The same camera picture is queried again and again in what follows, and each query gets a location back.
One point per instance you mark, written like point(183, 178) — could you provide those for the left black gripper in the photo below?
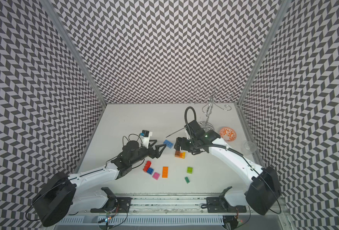
point(157, 154)

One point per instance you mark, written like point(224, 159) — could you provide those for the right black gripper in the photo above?
point(183, 141)

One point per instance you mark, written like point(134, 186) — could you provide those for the brown lego brick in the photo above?
point(177, 156)

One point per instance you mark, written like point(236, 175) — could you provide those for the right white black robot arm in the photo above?
point(261, 189)

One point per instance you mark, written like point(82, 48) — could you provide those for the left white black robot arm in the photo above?
point(66, 194)

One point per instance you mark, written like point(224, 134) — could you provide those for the light blue lego plate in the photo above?
point(168, 144)

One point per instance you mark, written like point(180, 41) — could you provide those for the red stacked lego brick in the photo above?
point(147, 166)

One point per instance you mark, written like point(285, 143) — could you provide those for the blue small lego brick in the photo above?
point(150, 170)

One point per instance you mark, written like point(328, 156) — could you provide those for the orange long lego brick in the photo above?
point(165, 171)

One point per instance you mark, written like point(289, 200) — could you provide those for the pink lego brick near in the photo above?
point(156, 176)

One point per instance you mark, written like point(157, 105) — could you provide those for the lime green lego brick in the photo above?
point(189, 170)

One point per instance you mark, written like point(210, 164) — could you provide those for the orange patterned small plate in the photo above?
point(228, 134)

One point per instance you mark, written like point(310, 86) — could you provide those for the silver metal jewelry stand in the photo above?
point(212, 98)

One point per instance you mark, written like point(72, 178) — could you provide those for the clear glass cup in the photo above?
point(248, 148)

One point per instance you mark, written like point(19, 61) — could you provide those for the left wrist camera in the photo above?
point(145, 138)

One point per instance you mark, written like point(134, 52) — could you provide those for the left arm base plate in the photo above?
point(116, 205)

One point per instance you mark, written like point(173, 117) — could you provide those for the aluminium front rail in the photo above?
point(155, 204)

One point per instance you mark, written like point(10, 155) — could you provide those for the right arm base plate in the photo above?
point(220, 205)

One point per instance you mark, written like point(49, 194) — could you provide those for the white ribbed cable duct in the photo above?
point(133, 220)

